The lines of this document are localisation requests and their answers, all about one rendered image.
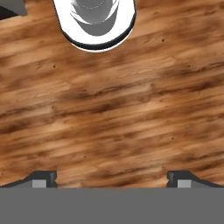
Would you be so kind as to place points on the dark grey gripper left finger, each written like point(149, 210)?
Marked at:
point(40, 177)

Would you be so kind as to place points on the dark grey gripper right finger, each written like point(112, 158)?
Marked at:
point(182, 176)

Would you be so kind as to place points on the grey block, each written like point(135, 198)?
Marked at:
point(14, 6)

